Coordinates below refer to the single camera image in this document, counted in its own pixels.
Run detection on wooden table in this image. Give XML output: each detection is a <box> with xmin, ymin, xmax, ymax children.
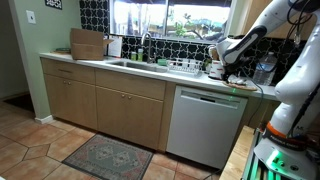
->
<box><xmin>219</xmin><ymin>125</ymin><xmax>256</xmax><ymax>180</ymax></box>

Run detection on green dish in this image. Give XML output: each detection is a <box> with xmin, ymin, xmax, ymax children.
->
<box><xmin>54</xmin><ymin>47</ymin><xmax>72</xmax><ymax>55</ymax></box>

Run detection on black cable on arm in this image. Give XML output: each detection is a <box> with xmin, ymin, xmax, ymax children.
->
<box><xmin>287</xmin><ymin>0</ymin><xmax>313</xmax><ymax>46</ymax></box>

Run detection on wooden base cabinets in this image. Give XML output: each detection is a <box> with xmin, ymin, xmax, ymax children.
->
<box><xmin>39</xmin><ymin>57</ymin><xmax>177</xmax><ymax>154</ymax></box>

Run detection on green patterned rug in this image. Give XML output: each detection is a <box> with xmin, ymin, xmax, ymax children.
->
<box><xmin>61</xmin><ymin>133</ymin><xmax>154</xmax><ymax>180</ymax></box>

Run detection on white framed paper sign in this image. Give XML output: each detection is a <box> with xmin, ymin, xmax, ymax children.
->
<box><xmin>107</xmin><ymin>34</ymin><xmax>124</xmax><ymax>58</ymax></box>

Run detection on metal robot stand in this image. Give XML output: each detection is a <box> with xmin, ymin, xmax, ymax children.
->
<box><xmin>241</xmin><ymin>128</ymin><xmax>320</xmax><ymax>180</ymax></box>

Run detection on kitchen window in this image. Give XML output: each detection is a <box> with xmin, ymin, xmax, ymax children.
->
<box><xmin>109</xmin><ymin>0</ymin><xmax>234</xmax><ymax>43</ymax></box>

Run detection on wire dish drying rack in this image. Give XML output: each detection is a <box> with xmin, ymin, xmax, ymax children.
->
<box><xmin>166</xmin><ymin>57</ymin><xmax>204</xmax><ymax>76</ymax></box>

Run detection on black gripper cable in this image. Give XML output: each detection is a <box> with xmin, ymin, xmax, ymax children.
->
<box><xmin>239</xmin><ymin>68</ymin><xmax>265</xmax><ymax>126</ymax></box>

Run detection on white light switch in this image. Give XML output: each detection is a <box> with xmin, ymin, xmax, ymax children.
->
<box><xmin>25</xmin><ymin>9</ymin><xmax>37</xmax><ymax>25</ymax></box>

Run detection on white red utensil crock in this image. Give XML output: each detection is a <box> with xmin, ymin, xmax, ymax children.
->
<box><xmin>208</xmin><ymin>59</ymin><xmax>225</xmax><ymax>80</ymax></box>

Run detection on black white patterned wall art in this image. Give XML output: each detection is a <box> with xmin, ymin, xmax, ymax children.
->
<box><xmin>44</xmin><ymin>0</ymin><xmax>63</xmax><ymax>10</ymax></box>

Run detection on white dishwasher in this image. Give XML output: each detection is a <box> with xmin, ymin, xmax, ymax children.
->
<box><xmin>165</xmin><ymin>84</ymin><xmax>249</xmax><ymax>170</ymax></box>

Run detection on clear plastic water bottle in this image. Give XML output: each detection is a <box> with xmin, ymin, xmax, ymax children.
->
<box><xmin>252</xmin><ymin>51</ymin><xmax>278</xmax><ymax>87</ymax></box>

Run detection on wooden wall cabinet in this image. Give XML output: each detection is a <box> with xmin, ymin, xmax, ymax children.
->
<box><xmin>245</xmin><ymin>0</ymin><xmax>316</xmax><ymax>40</ymax></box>

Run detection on brown cardboard box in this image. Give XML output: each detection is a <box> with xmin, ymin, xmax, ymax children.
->
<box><xmin>69</xmin><ymin>27</ymin><xmax>115</xmax><ymax>61</ymax></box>

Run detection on chrome kitchen faucet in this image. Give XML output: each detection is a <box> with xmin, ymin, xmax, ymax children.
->
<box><xmin>140</xmin><ymin>32</ymin><xmax>157</xmax><ymax>64</ymax></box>

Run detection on steel kitchen sink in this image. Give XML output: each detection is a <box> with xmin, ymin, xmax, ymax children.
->
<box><xmin>105</xmin><ymin>59</ymin><xmax>168</xmax><ymax>74</ymax></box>

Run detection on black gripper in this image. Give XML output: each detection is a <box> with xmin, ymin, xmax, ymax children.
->
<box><xmin>222</xmin><ymin>64</ymin><xmax>242</xmax><ymax>83</ymax></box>

